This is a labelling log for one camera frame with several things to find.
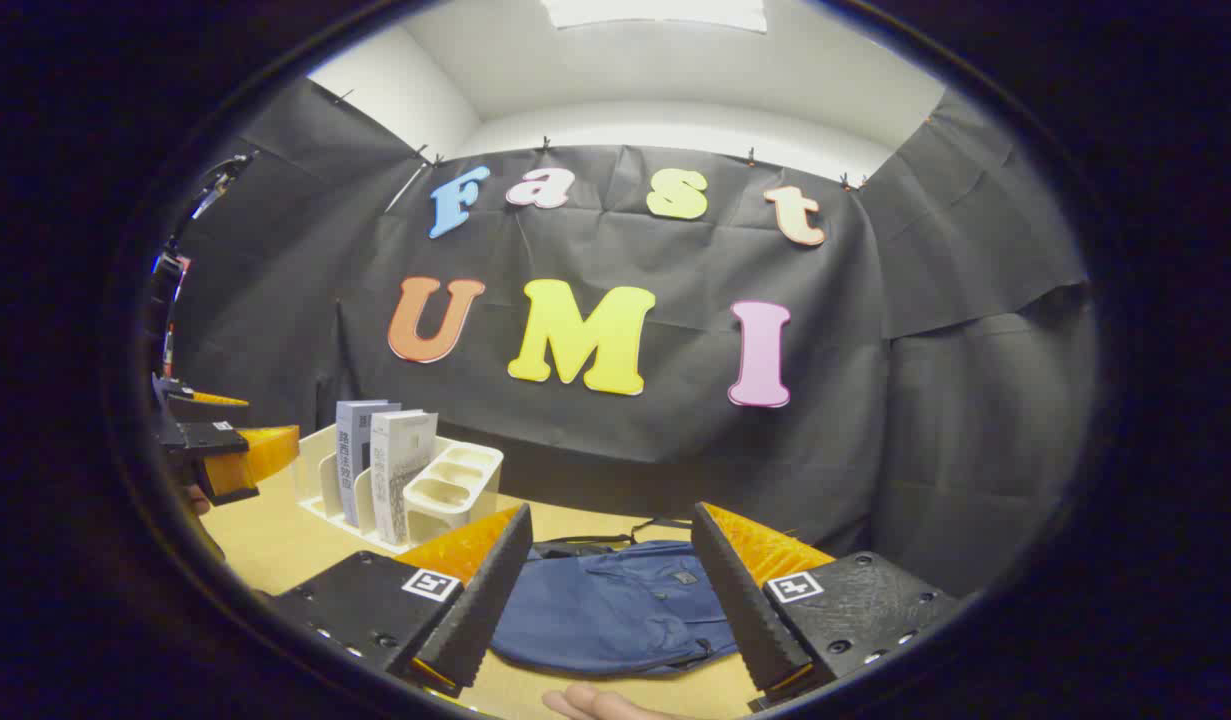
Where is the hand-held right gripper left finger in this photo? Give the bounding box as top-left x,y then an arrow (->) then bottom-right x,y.
270,503 -> 534,698

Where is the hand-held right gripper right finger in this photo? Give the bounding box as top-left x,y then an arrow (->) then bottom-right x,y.
690,501 -> 963,701

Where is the cream plastic bookshelf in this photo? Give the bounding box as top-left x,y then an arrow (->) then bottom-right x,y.
293,423 -> 504,554

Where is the blue schoolbag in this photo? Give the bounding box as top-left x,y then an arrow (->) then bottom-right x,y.
488,518 -> 741,679

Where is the white cover book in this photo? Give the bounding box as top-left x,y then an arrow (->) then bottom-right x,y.
368,410 -> 439,546

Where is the white and red background object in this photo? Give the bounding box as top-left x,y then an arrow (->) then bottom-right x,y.
153,250 -> 192,381

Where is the black backdrop cloth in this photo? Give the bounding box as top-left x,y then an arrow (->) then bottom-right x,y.
170,75 -> 1101,601

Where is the ceiling light panel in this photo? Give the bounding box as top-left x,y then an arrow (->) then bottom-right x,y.
540,0 -> 768,33

